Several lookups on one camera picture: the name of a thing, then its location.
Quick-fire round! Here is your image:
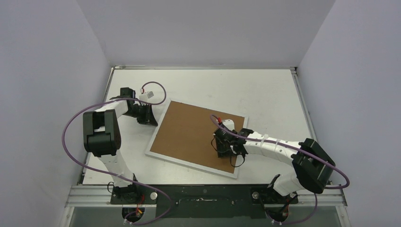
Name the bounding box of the white picture frame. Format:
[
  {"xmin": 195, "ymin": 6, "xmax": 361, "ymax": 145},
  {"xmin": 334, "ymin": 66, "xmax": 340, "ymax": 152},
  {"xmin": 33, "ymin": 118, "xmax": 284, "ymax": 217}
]
[{"xmin": 145, "ymin": 99, "xmax": 249, "ymax": 180}]

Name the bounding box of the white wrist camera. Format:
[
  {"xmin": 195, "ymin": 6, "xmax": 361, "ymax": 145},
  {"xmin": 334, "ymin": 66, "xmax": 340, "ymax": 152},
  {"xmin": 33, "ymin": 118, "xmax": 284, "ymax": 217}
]
[
  {"xmin": 217, "ymin": 117, "xmax": 235, "ymax": 132},
  {"xmin": 139, "ymin": 91, "xmax": 154, "ymax": 103}
]

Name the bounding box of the aluminium front rail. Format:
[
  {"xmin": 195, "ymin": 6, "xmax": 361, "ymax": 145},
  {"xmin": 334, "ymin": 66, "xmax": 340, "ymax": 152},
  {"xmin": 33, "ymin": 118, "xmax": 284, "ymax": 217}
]
[{"xmin": 65, "ymin": 185, "xmax": 348, "ymax": 208}]

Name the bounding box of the brown backing board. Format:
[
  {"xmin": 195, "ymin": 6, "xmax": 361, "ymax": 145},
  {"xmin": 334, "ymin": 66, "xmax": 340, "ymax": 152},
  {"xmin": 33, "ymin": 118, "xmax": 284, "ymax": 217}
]
[{"xmin": 149, "ymin": 101, "xmax": 245, "ymax": 175}]

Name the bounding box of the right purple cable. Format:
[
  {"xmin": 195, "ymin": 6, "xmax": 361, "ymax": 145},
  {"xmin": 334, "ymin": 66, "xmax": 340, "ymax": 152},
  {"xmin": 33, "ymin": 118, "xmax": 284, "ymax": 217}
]
[{"xmin": 209, "ymin": 114, "xmax": 351, "ymax": 226}]

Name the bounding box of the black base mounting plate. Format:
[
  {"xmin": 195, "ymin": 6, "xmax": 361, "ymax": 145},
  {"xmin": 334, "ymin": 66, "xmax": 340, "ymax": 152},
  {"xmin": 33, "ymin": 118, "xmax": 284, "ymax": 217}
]
[{"xmin": 110, "ymin": 184, "xmax": 298, "ymax": 222}]

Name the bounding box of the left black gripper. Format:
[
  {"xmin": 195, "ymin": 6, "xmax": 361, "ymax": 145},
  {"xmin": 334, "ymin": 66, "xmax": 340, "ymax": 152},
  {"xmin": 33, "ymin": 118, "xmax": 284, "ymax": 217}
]
[{"xmin": 123, "ymin": 103, "xmax": 158, "ymax": 127}]

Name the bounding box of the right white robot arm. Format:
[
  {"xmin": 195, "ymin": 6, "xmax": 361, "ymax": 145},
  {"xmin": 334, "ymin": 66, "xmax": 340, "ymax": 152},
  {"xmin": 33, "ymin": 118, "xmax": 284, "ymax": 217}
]
[{"xmin": 213, "ymin": 123, "xmax": 335, "ymax": 203}]

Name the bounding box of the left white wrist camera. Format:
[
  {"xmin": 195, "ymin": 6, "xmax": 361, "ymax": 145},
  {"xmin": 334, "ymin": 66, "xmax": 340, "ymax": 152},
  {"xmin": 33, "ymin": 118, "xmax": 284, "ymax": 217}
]
[{"xmin": 139, "ymin": 91, "xmax": 154, "ymax": 103}]

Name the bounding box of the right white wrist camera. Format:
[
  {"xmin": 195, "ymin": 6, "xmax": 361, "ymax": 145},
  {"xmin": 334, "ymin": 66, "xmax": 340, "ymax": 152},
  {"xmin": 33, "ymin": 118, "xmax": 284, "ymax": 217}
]
[{"xmin": 217, "ymin": 117, "xmax": 235, "ymax": 132}]

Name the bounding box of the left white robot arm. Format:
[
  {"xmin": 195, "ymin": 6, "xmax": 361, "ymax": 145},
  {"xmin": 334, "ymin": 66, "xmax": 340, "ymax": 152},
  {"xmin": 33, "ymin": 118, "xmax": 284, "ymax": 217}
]
[{"xmin": 83, "ymin": 87, "xmax": 158, "ymax": 204}]

